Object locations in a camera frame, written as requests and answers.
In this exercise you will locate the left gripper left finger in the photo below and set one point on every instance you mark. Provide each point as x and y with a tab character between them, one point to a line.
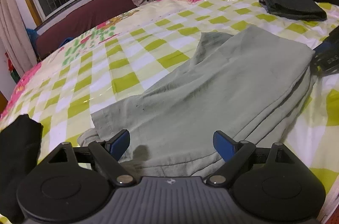
104	151

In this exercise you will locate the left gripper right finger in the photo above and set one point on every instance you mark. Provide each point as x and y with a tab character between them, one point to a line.
226	147

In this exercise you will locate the grey-green pants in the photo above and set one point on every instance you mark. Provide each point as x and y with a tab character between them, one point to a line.
251	86

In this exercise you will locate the dark folded garment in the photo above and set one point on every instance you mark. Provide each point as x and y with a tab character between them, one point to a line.
306	10

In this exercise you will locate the checkered floral bed sheet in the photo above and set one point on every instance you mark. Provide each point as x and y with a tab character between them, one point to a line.
129	53

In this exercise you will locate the black folded garment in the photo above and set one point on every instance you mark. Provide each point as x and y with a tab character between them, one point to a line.
20	148

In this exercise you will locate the maroon window seat cushion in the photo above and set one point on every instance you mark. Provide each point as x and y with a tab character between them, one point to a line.
77	22

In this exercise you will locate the beige curtain left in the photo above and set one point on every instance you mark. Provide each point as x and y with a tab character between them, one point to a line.
15	38

